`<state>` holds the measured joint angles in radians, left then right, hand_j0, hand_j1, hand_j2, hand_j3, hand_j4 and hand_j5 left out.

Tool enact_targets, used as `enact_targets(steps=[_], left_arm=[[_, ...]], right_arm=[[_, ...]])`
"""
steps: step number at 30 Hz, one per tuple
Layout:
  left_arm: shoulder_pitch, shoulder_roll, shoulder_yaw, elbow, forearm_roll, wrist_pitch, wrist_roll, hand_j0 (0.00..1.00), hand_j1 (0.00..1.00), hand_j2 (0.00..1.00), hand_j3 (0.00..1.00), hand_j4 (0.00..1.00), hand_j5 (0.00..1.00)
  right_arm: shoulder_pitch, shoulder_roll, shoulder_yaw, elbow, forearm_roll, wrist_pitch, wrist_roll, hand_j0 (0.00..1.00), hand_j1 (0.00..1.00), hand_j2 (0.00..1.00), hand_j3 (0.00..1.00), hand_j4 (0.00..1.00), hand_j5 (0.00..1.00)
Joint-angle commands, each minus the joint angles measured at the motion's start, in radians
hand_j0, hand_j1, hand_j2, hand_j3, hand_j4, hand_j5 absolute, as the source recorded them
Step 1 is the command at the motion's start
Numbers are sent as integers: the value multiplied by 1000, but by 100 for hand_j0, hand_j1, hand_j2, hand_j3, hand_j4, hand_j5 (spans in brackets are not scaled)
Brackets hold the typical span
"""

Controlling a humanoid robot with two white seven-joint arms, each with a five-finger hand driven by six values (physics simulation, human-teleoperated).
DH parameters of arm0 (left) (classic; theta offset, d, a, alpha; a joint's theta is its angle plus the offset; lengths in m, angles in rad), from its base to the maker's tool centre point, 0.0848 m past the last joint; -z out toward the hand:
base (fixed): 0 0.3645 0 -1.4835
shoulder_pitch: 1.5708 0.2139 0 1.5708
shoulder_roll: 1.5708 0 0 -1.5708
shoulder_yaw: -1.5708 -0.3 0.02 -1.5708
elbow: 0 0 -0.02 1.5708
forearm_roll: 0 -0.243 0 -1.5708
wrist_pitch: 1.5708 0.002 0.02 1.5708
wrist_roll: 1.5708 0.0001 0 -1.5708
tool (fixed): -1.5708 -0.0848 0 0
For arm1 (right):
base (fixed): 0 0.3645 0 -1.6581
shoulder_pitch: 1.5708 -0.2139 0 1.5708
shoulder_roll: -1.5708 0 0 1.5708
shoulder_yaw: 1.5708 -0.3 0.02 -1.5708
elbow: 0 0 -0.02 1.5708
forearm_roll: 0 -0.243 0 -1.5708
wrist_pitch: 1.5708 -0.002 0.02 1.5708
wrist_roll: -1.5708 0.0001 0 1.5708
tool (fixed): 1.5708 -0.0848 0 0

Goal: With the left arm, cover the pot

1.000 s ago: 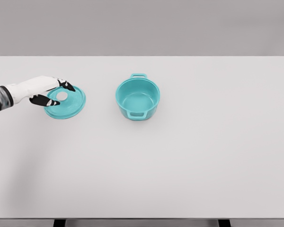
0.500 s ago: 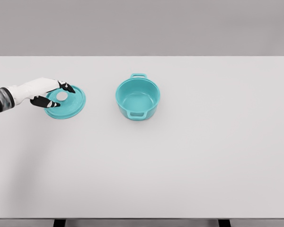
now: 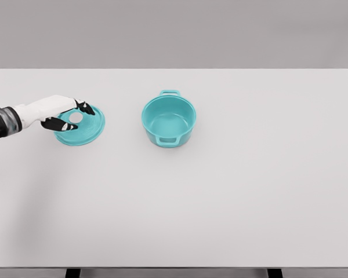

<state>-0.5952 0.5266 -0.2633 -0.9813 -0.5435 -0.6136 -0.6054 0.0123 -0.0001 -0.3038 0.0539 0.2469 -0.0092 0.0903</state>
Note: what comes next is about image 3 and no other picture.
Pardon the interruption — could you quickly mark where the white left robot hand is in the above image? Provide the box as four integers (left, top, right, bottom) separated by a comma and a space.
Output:
30, 94, 96, 132

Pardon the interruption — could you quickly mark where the teal pot lid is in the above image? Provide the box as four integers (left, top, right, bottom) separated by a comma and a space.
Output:
54, 105, 106, 147

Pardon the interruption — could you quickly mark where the teal pot with handles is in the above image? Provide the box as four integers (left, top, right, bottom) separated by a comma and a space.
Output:
141, 89, 197, 148

